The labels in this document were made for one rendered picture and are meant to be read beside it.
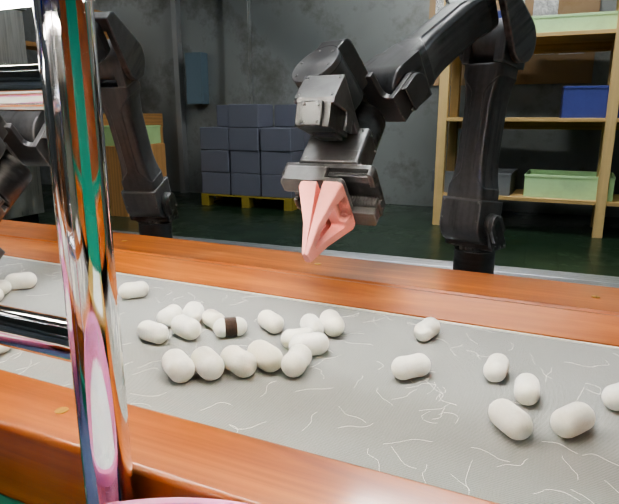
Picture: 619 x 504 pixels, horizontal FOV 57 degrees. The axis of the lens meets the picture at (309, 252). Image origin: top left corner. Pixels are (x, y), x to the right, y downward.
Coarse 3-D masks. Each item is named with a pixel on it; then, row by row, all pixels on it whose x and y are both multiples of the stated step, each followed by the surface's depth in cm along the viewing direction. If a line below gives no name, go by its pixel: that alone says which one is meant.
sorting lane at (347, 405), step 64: (128, 320) 59; (256, 320) 59; (384, 320) 59; (64, 384) 45; (128, 384) 45; (192, 384) 45; (256, 384) 45; (320, 384) 45; (384, 384) 45; (448, 384) 45; (512, 384) 45; (576, 384) 45; (320, 448) 36; (384, 448) 36; (448, 448) 36; (512, 448) 36; (576, 448) 36
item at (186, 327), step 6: (174, 318) 54; (180, 318) 54; (186, 318) 54; (192, 318) 54; (174, 324) 54; (180, 324) 53; (186, 324) 53; (192, 324) 53; (198, 324) 53; (174, 330) 54; (180, 330) 53; (186, 330) 53; (192, 330) 53; (198, 330) 53; (180, 336) 54; (186, 336) 53; (192, 336) 53
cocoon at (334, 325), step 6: (324, 312) 56; (330, 312) 55; (336, 312) 56; (324, 318) 55; (330, 318) 54; (336, 318) 54; (324, 324) 54; (330, 324) 54; (336, 324) 54; (342, 324) 54; (324, 330) 54; (330, 330) 54; (336, 330) 54; (342, 330) 54; (336, 336) 54
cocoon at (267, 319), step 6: (264, 312) 56; (270, 312) 56; (258, 318) 56; (264, 318) 55; (270, 318) 55; (276, 318) 55; (282, 318) 55; (264, 324) 55; (270, 324) 54; (276, 324) 54; (282, 324) 55; (270, 330) 55; (276, 330) 55
